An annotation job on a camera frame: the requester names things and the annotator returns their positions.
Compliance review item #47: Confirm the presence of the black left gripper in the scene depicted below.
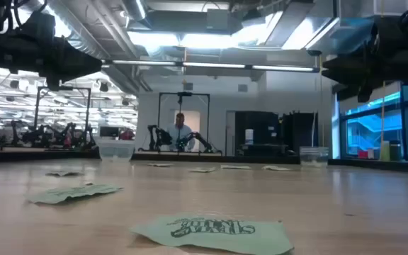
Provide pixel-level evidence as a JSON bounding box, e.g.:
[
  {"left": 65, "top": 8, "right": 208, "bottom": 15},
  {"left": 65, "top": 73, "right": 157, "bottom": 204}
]
[{"left": 0, "top": 33, "right": 103, "bottom": 91}]

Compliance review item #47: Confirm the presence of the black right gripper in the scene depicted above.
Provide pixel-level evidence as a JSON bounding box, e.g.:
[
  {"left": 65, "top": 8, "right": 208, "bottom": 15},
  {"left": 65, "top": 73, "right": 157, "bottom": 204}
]
[{"left": 322, "top": 13, "right": 408, "bottom": 103}]

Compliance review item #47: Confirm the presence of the blue-lit window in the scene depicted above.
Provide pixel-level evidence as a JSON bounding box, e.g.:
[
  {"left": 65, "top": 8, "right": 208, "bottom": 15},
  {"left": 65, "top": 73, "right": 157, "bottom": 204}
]
[{"left": 339, "top": 80, "right": 408, "bottom": 161}]

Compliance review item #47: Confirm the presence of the small dark monitor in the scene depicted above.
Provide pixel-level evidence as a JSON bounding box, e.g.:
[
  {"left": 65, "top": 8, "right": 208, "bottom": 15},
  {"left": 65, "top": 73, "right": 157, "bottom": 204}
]
[{"left": 98, "top": 125, "right": 120, "bottom": 139}]

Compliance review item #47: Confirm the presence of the black cabinet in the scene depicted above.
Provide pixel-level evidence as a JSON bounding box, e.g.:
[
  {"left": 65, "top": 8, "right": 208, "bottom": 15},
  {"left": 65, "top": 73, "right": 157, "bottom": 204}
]
[
  {"left": 234, "top": 110, "right": 280, "bottom": 157},
  {"left": 280, "top": 111, "right": 319, "bottom": 154}
]

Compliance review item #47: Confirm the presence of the red object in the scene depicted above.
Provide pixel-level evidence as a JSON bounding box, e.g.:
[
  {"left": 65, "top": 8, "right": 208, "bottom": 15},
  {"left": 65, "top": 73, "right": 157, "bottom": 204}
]
[{"left": 118, "top": 128, "right": 136, "bottom": 141}]

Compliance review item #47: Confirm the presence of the green bottle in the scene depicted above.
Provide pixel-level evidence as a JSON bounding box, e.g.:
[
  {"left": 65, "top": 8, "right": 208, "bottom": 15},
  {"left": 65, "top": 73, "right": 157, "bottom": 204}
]
[{"left": 380, "top": 140, "right": 391, "bottom": 162}]

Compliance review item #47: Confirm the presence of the small clear plastic bin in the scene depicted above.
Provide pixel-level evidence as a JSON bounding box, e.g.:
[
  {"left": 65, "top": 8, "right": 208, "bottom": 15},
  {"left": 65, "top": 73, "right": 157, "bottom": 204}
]
[{"left": 299, "top": 145, "right": 330, "bottom": 167}]

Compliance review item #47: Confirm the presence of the dark bottle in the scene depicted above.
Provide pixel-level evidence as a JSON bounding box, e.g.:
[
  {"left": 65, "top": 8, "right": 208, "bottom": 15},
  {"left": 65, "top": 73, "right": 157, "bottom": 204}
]
[{"left": 390, "top": 140, "right": 402, "bottom": 162}]

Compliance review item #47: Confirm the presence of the person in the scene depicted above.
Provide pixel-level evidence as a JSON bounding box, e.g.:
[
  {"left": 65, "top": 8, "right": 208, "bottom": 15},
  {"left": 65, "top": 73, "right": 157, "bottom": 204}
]
[{"left": 166, "top": 112, "right": 196, "bottom": 152}]

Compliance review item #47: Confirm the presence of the long ceiling light bar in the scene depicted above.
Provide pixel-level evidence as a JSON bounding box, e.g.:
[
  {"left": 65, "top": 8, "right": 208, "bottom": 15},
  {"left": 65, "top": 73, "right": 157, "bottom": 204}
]
[{"left": 101, "top": 59, "right": 321, "bottom": 74}]

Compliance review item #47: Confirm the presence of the black background rig frame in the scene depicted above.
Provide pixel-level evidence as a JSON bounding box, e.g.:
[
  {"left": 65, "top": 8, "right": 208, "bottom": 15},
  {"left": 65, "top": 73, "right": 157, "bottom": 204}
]
[
  {"left": 33, "top": 86, "right": 92, "bottom": 148},
  {"left": 157, "top": 91, "right": 212, "bottom": 156}
]

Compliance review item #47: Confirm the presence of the silver ventilation duct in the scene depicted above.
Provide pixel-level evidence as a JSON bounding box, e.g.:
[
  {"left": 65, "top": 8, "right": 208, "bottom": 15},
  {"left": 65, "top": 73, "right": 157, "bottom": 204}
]
[{"left": 23, "top": 0, "right": 145, "bottom": 61}]

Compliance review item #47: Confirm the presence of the yellow hanging cord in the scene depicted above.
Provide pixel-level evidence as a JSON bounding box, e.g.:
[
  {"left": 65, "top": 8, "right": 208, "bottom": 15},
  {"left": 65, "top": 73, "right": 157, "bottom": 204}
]
[
  {"left": 380, "top": 79, "right": 386, "bottom": 142},
  {"left": 318, "top": 52, "right": 324, "bottom": 147}
]

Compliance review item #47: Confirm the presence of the black metal table frame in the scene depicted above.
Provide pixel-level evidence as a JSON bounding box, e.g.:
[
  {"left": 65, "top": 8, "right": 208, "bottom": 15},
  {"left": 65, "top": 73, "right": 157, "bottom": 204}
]
[{"left": 0, "top": 147, "right": 408, "bottom": 175}]

